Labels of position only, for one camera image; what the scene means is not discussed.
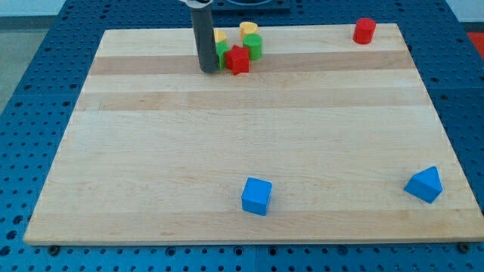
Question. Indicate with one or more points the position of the blue cube block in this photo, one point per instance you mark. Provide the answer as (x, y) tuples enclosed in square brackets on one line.
[(256, 195)]

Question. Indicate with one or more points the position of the red star block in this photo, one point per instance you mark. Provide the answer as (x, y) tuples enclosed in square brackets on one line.
[(237, 59)]

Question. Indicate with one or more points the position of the light wooden board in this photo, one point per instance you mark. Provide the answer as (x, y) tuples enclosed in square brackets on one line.
[(157, 152)]

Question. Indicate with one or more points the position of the green block behind pusher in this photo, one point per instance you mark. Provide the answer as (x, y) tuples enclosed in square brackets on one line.
[(221, 49)]

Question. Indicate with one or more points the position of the green cylinder block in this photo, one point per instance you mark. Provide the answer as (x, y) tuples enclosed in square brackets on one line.
[(253, 42)]

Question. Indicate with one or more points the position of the yellow block behind pusher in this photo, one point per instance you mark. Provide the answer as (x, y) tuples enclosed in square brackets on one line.
[(220, 36)]

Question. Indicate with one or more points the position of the yellow heart block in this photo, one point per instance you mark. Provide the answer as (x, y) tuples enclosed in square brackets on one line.
[(247, 28)]

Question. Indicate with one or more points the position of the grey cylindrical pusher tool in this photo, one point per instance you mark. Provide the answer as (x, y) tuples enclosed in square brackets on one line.
[(202, 23)]

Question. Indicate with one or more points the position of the red cylinder block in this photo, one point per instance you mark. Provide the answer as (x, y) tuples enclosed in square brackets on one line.
[(364, 31)]

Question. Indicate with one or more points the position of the blue triangular prism block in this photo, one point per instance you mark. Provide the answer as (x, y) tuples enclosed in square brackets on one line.
[(425, 185)]

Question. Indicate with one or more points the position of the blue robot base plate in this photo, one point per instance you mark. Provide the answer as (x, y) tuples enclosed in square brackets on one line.
[(251, 5)]

